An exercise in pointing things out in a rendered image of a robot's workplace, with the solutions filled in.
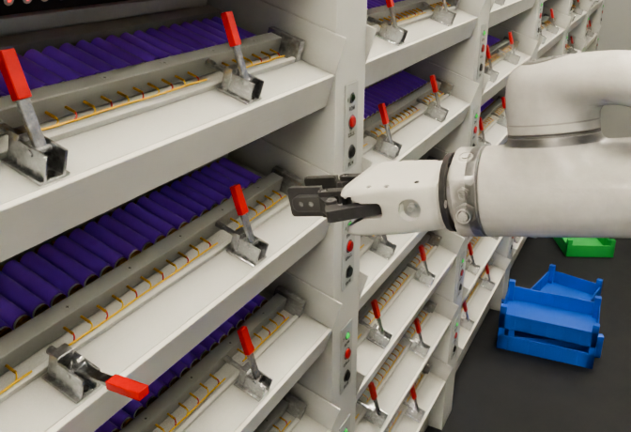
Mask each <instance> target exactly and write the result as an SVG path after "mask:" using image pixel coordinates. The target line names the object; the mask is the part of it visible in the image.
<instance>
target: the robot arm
mask: <svg viewBox="0 0 631 432"><path fill-rule="evenodd" d="M505 104H506V120H507V133H508V140H507V143H506V144H504V145H496V146H479V147H460V148H459V149H458V150H457V151H456V152H451V153H447V155H445V157H444V159H443V161H442V160H418V161H394V162H380V163H377V164H375V165H373V166H371V167H369V168H368V169H367V170H365V171H364V172H362V173H359V174H342V175H340V176H339V178H340V179H339V178H338V175H317V176H307V177H305V178H304V183H305V186H292V187H290V188H288V189H287V194H288V199H289V203H290V207H291V212H292V215H293V216H295V217H312V216H323V217H324V218H327V220H328V223H337V222H342V221H347V220H353V219H356V220H354V221H353V222H352V223H351V224H350V225H349V226H348V227H347V233H348V234H350V235H353V236H368V235H392V234H408V233H419V232H426V231H433V230H439V229H443V228H445V227H446V228H447V229H448V230H449V231H452V232H456V231H457V232H458V234H459V235H461V236H463V237H530V238H618V239H631V137H624V138H607V137H605V136H604V135H603V134H602V132H601V119H600V117H601V110H602V107H603V106H604V105H622V106H627V107H630V108H631V51H627V50H608V51H594V52H586V53H577V54H564V55H556V56H550V57H544V58H539V59H535V60H529V61H527V62H525V63H523V64H521V65H519V66H518V67H516V68H515V69H514V70H513V71H512V72H511V73H510V75H509V77H508V80H507V84H506V92H505ZM352 201H353V204H352ZM338 204H343V205H342V206H339V205H338Z"/></svg>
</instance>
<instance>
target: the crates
mask: <svg viewBox="0 0 631 432"><path fill-rule="evenodd" d="M553 239H554V240H555V241H556V243H557V244H558V246H559V247H560V248H561V250H562V252H563V253H564V255H565V256H568V257H613V255H614V250H615V244H616V240H615V239H609V238H553ZM555 269H556V265H553V264H550V265H549V270H548V272H547V273H546V274H545V275H544V276H543V277H542V278H541V279H540V280H539V281H538V282H537V283H536V284H535V285H534V286H533V287H532V288H531V289H529V288H525V287H520V286H516V280H513V279H510V281H509V287H508V290H507V293H506V296H505V299H501V304H500V321H499V332H498V340H497V348H501V349H506V350H510V351H514V352H518V353H523V354H527V355H532V356H535V357H540V358H544V359H548V360H552V361H556V362H561V363H569V364H572V365H577V366H581V367H586V368H590V369H593V361H594V358H600V357H601V351H602V346H603V342H604V335H603V334H600V333H599V328H600V324H599V319H600V305H601V300H602V297H601V296H600V295H601V290H602V284H603V279H600V278H597V280H596V283H593V282H590V281H587V280H583V279H580V278H577V277H575V276H571V275H568V274H565V273H562V272H558V271H555Z"/></svg>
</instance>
